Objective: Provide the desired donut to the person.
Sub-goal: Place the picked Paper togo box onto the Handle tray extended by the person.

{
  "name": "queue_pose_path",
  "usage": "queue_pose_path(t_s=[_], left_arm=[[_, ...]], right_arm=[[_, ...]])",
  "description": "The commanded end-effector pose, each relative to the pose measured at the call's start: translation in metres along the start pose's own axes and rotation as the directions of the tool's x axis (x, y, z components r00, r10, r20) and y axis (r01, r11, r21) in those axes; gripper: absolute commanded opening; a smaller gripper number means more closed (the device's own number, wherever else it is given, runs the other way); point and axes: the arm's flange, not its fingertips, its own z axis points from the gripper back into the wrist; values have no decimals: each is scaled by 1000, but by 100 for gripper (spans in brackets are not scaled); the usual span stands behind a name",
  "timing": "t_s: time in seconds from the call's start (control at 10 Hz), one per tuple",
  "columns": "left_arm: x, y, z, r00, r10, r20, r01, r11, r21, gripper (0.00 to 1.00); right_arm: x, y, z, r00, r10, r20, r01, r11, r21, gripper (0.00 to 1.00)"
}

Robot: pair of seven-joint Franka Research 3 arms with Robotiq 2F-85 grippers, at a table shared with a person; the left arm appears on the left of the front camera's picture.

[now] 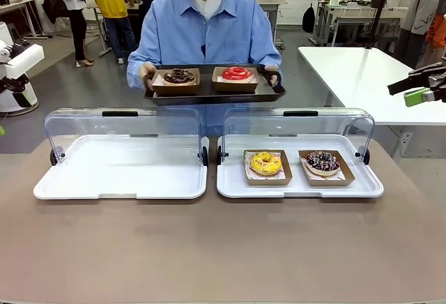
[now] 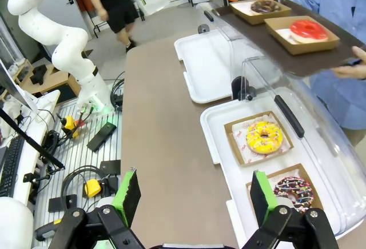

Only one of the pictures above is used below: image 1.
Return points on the clear hinged display lid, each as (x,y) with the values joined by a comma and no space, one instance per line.
(122,126)
(296,126)

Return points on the sprinkled chocolate donut in box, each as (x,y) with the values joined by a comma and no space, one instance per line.
(327,181)

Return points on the red glazed donut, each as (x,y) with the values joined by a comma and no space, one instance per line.
(237,74)

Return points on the yellow donut in box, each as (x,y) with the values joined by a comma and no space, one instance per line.
(266,181)

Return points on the person right hand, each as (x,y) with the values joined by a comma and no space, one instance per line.
(145,74)

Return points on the white side table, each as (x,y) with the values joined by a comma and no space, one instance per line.
(348,70)

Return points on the chocolate sprinkle donut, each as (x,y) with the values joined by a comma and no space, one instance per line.
(179,76)

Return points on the person in blue shirt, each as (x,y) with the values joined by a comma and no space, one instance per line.
(209,35)

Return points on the black stand pole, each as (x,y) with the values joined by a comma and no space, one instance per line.
(381,4)

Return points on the black serving tray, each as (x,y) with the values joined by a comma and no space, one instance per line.
(209,96)

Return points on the black hanging backpack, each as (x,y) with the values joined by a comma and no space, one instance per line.
(308,20)

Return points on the person left forearm blue sleeve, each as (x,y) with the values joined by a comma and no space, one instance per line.
(271,56)

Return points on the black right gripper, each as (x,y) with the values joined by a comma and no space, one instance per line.
(439,88)

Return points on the person in grey orange clothes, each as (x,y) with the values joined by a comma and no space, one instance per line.
(423,11)

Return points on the person right forearm blue sleeve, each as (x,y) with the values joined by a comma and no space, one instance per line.
(139,58)

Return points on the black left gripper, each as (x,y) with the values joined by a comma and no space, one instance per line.
(14,86)

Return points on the person in black vest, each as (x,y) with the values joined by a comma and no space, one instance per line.
(75,4)

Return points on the white display tray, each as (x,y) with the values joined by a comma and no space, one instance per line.
(296,190)
(122,171)

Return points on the yellow sprinkle donut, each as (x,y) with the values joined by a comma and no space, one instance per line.
(265,163)

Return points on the white background desk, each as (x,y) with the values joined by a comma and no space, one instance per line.
(355,13)

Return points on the person left hand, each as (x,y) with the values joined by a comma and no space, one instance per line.
(275,79)

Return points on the white printed paper liner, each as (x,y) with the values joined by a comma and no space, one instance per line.
(339,178)
(158,81)
(265,177)

